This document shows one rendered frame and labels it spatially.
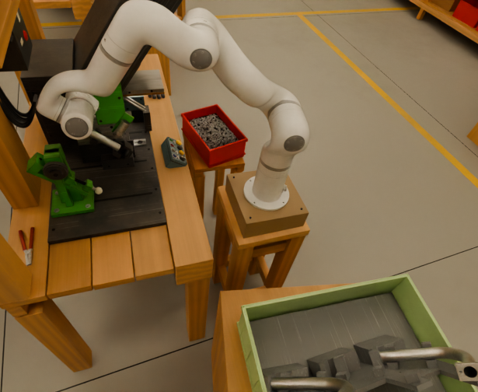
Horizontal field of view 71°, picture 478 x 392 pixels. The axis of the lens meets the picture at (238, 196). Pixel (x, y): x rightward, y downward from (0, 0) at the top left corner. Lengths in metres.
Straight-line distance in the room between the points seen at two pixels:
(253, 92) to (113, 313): 1.58
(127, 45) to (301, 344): 1.03
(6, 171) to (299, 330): 1.14
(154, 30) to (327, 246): 1.95
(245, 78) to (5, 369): 1.87
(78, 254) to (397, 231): 2.24
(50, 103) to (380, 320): 1.27
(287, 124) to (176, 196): 0.59
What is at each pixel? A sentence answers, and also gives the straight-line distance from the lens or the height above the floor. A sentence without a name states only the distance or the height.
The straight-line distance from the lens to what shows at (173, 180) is 1.47.
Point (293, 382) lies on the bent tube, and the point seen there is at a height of 0.99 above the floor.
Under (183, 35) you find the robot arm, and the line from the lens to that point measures 0.88.
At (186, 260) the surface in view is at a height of 0.90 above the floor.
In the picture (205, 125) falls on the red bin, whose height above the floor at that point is 0.89.
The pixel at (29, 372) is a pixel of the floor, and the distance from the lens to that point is 2.20.
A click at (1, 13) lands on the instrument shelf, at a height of 1.54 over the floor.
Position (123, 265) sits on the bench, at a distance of 1.28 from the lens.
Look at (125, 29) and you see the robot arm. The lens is 0.94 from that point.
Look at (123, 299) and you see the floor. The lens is 2.19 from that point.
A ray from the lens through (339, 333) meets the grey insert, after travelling 1.28.
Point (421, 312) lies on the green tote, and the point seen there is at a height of 0.93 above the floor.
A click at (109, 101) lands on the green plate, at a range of 1.47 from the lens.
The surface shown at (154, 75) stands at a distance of 1.68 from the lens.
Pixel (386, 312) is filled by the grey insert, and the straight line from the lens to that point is 1.39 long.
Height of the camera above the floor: 1.98
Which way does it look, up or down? 49 degrees down
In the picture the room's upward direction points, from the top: 9 degrees clockwise
